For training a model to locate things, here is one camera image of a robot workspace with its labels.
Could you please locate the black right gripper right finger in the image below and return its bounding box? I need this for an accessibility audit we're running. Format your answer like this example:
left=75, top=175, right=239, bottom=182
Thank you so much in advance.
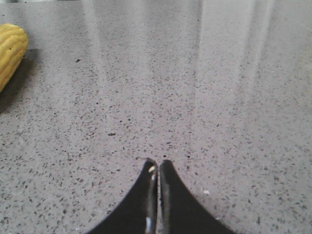
left=159, top=160, right=233, bottom=234

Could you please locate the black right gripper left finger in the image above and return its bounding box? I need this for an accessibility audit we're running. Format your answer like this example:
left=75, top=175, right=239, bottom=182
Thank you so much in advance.
left=89, top=158, right=158, bottom=234

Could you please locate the yellow corn cob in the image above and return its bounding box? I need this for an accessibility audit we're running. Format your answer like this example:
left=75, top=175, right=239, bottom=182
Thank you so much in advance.
left=0, top=23, right=29, bottom=92

